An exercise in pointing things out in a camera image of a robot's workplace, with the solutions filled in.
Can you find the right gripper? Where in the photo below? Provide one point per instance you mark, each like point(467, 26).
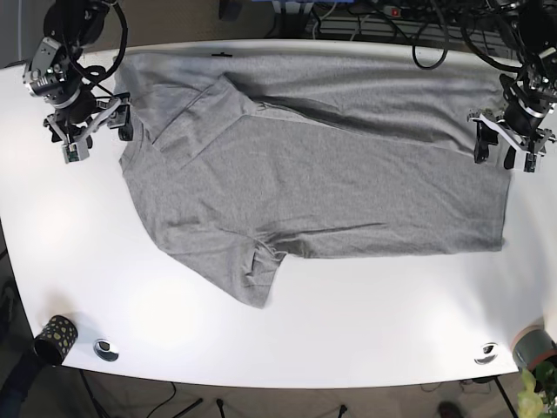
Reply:
point(78, 113)

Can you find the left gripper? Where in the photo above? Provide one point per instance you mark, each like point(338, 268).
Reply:
point(529, 91)

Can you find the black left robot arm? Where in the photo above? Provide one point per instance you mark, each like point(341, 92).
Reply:
point(524, 26)

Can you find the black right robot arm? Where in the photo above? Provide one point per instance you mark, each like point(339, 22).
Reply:
point(77, 25)

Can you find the grey plant pot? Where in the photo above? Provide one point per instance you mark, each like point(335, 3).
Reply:
point(532, 346)

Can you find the right silver table grommet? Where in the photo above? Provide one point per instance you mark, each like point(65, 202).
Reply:
point(487, 353)

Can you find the silver table grommet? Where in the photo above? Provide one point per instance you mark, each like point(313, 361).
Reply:
point(105, 350)
point(487, 353)

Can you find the left silver table grommet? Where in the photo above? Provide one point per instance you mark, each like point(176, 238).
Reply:
point(105, 350)

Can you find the black gold spotted cup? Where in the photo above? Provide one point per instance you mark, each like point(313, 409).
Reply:
point(56, 340)

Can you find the green potted plant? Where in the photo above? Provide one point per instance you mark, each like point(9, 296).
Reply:
point(538, 397)

